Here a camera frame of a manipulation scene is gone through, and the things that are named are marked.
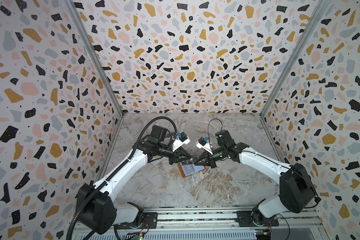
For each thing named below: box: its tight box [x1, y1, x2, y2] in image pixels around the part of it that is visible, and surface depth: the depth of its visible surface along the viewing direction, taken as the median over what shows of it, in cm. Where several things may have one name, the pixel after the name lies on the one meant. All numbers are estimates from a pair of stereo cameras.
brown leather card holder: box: [177, 162, 207, 179], surface depth 92 cm
